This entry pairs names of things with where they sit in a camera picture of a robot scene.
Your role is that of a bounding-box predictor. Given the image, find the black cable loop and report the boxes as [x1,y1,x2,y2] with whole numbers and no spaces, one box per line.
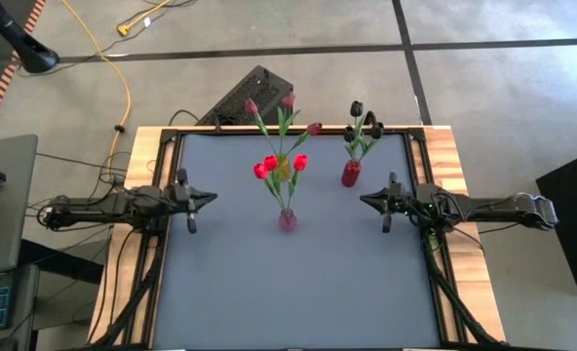
[363,110,380,134]

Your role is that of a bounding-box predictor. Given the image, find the yellow glass vase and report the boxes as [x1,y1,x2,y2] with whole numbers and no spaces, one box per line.
[274,153,293,182]

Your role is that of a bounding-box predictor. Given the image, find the black computer tower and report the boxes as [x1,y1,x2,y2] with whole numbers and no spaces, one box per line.
[195,64,294,127]

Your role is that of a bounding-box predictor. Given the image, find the black artificial tulip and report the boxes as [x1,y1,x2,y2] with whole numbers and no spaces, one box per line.
[349,99,367,162]
[359,121,386,162]
[342,125,361,162]

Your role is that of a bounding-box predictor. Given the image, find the large black box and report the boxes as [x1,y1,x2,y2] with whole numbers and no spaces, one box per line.
[535,145,577,297]

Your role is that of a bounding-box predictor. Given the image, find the long yellow power cable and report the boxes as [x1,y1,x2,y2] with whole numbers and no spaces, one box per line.
[61,0,133,162]

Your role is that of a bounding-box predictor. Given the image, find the black stand base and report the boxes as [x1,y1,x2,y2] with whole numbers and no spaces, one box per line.
[0,0,61,75]

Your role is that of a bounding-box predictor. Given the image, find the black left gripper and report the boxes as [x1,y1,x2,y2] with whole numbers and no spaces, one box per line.
[164,168,218,235]

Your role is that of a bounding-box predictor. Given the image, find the yellow cord with plug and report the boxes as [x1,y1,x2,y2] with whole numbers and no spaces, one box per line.
[116,0,173,38]

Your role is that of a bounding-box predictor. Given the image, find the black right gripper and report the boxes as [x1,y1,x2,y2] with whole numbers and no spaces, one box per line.
[360,171,426,234]

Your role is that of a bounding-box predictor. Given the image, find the grey side desk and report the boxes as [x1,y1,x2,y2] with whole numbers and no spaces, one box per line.
[0,135,39,277]

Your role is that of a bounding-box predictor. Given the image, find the red glass vase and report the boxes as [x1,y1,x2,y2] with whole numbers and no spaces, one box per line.
[340,159,363,189]

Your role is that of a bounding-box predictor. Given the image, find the purple glass vase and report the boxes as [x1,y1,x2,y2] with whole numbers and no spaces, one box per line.
[277,208,299,233]

